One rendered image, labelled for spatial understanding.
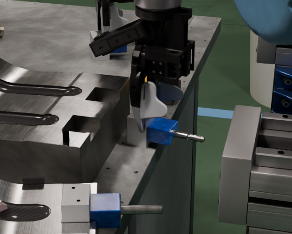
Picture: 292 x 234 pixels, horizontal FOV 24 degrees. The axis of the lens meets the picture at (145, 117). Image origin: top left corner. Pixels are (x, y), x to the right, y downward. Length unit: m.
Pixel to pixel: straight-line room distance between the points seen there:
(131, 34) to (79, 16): 0.73
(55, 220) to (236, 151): 0.27
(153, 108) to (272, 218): 0.37
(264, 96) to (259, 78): 0.09
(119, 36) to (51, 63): 0.44
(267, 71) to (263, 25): 2.44
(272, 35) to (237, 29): 3.47
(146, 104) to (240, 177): 0.37
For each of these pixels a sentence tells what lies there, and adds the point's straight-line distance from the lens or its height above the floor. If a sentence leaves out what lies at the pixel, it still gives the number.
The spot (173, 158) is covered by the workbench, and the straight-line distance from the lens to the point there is 1.62.
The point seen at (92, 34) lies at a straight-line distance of 1.51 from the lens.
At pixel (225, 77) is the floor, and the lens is 3.42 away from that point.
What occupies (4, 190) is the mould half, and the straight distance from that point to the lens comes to 0.95.
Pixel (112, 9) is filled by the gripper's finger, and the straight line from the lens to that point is 1.46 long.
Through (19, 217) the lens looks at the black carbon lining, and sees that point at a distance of 0.91.
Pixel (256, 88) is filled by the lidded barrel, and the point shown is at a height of 0.06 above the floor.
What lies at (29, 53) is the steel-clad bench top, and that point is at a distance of 1.56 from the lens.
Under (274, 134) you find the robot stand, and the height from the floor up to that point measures 0.98.
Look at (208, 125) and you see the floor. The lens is 2.95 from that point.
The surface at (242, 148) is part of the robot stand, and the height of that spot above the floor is 0.99.
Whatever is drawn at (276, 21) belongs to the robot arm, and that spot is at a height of 1.18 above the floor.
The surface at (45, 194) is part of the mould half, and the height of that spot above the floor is 0.86.
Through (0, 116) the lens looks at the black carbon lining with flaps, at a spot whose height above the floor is 0.88.
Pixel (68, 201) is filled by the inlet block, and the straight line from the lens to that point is 0.88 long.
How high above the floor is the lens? 1.37
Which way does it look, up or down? 27 degrees down
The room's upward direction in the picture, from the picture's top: straight up
